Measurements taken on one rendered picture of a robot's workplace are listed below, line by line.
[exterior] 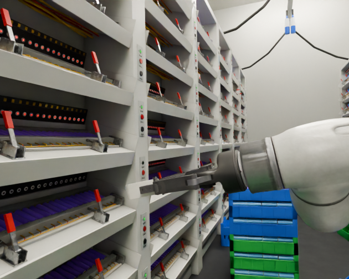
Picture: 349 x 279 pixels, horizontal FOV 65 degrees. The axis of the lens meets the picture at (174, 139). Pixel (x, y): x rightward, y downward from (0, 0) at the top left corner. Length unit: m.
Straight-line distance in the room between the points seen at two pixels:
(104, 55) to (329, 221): 0.82
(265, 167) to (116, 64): 0.67
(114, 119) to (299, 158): 0.66
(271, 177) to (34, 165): 0.44
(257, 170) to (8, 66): 0.47
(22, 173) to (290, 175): 0.47
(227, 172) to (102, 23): 0.57
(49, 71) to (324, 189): 0.56
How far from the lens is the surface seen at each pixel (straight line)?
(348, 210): 0.58
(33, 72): 0.62
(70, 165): 0.67
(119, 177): 0.95
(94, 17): 0.82
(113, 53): 1.00
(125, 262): 1.01
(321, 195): 0.50
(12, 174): 0.57
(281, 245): 1.40
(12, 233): 0.62
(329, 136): 0.45
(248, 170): 0.45
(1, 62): 0.58
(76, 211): 0.80
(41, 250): 0.66
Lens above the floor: 0.76
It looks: 1 degrees up
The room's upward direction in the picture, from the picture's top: 1 degrees counter-clockwise
